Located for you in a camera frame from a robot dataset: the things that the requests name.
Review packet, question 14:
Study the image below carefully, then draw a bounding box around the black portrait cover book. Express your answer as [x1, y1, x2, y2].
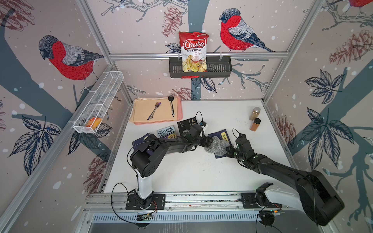
[177, 117, 197, 135]

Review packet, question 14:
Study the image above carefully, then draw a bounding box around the grey striped cloth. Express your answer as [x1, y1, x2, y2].
[205, 136, 230, 157]

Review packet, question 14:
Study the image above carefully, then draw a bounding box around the Treehouse colourful paperback book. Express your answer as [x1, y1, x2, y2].
[157, 125, 177, 139]

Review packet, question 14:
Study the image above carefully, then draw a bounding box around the blue book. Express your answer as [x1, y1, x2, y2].
[208, 130, 232, 159]
[132, 133, 154, 151]

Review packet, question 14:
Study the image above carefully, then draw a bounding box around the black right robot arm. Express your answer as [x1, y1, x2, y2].
[226, 134, 345, 226]

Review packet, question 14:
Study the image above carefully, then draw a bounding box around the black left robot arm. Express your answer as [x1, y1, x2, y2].
[130, 121, 213, 201]

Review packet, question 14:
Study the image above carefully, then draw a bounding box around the orange spice jar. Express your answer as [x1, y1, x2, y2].
[250, 118, 261, 132]

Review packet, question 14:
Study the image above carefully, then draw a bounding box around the beige spice jar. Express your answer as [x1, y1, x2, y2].
[249, 107, 261, 121]

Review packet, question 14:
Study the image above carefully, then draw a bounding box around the black ladle spoon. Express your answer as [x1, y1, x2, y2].
[168, 95, 175, 117]

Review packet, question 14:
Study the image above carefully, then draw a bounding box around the iridescent purple spoon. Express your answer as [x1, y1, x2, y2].
[147, 102, 161, 120]

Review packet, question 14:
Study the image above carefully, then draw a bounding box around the beige placemat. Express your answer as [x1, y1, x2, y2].
[129, 97, 180, 123]

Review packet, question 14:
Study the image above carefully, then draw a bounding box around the red Chuba chips bag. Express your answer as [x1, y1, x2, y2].
[179, 32, 209, 73]

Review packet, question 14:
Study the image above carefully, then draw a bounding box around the orange packet in shelf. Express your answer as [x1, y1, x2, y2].
[85, 117, 103, 130]

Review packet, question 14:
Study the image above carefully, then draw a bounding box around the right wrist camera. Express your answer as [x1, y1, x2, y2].
[238, 133, 247, 140]

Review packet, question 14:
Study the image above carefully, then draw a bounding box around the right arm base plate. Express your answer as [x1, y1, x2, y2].
[241, 192, 282, 209]

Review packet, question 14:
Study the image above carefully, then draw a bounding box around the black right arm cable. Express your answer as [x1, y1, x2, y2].
[255, 203, 283, 233]

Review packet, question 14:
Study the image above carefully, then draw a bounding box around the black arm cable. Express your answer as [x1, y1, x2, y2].
[110, 182, 158, 226]
[255, 203, 283, 233]

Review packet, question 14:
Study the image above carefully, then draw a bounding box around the black wall basket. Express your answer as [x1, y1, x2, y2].
[169, 56, 232, 79]

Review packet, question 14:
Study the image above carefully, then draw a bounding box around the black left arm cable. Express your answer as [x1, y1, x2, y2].
[110, 182, 158, 226]

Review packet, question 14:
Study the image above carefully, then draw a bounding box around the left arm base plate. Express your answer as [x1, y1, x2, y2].
[125, 194, 166, 210]

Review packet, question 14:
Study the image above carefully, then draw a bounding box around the white wire wall shelf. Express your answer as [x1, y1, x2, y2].
[73, 71, 124, 134]

